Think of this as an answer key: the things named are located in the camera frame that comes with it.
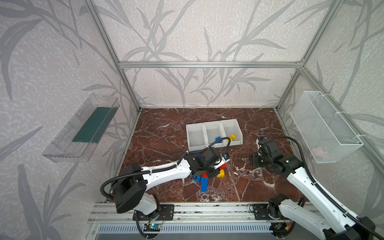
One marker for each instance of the blue long brick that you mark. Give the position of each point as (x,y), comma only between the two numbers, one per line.
(204,184)

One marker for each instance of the blue small brick lower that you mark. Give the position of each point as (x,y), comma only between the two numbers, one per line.
(197,178)

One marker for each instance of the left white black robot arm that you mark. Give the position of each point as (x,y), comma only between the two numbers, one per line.
(129,190)

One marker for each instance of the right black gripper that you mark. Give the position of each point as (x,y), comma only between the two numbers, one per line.
(258,159)

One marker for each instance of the white right bin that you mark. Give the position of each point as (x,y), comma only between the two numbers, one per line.
(232,126)

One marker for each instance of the left circuit board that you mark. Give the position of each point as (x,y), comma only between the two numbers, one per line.
(152,227)

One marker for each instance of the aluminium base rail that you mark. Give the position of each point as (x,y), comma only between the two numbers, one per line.
(188,212)

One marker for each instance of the white middle bin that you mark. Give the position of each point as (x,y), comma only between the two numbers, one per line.
(214,129)

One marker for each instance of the pink object in basket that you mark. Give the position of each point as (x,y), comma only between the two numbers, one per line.
(318,152)

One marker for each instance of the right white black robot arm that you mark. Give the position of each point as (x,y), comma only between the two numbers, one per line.
(336,221)

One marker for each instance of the white left bin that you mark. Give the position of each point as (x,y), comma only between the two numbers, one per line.
(196,136)

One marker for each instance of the white wire mesh basket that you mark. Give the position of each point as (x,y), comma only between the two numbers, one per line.
(322,125)

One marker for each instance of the white bin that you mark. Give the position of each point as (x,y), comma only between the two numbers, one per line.
(214,129)
(232,126)
(196,136)

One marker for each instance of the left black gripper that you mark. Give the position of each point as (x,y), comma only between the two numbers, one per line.
(217,167)

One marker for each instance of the clear acrylic wall shelf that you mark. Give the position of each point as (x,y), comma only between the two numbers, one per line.
(79,138)

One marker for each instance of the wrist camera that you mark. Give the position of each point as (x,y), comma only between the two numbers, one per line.
(261,139)
(226,157)

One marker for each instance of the yellow small brick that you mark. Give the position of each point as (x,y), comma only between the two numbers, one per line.
(232,136)

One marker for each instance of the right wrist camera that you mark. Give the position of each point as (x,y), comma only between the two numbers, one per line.
(261,139)

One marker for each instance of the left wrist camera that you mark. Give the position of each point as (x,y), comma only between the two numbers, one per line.
(226,157)

